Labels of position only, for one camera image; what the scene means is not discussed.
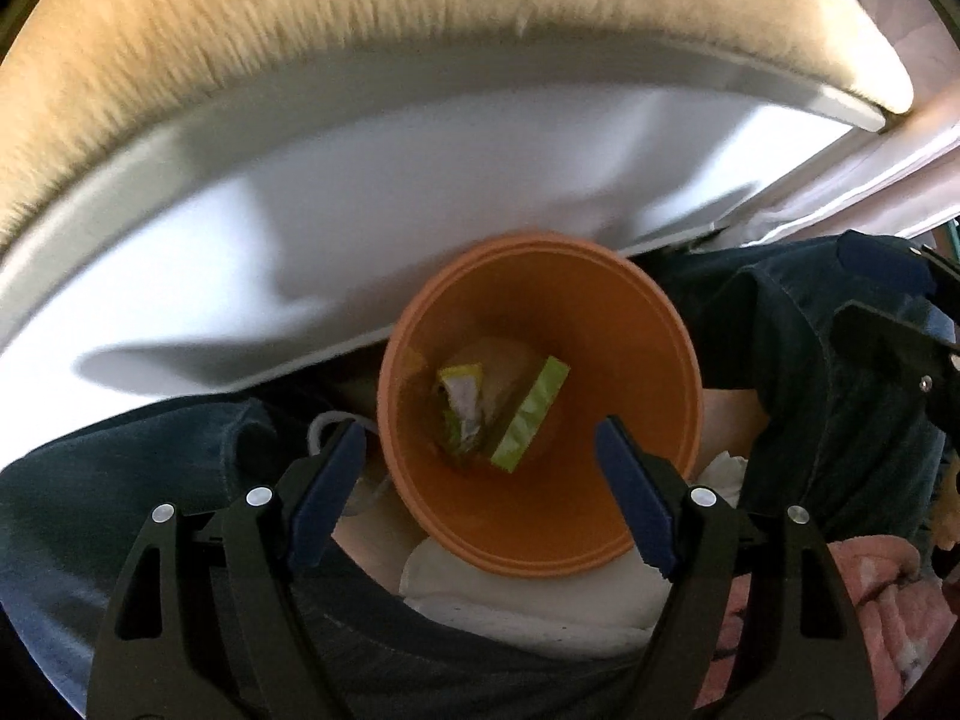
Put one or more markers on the orange trash bucket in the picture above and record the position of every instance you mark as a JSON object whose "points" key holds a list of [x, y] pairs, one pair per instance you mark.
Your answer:
{"points": [[494, 382]]}

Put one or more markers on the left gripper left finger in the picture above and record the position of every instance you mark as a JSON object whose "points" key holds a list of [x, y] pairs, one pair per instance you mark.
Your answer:
{"points": [[203, 623]]}

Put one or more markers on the green cardboard box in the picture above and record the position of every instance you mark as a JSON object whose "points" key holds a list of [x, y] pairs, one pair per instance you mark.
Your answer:
{"points": [[523, 420]]}

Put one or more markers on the green foil wrapper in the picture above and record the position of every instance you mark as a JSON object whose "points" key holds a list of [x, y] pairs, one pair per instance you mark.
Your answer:
{"points": [[461, 389]]}

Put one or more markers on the right forearm pink sleeve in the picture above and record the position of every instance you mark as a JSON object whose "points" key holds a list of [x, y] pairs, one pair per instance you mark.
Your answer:
{"points": [[904, 616]]}

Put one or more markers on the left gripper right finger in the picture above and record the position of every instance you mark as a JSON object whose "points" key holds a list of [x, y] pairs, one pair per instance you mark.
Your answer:
{"points": [[758, 623]]}

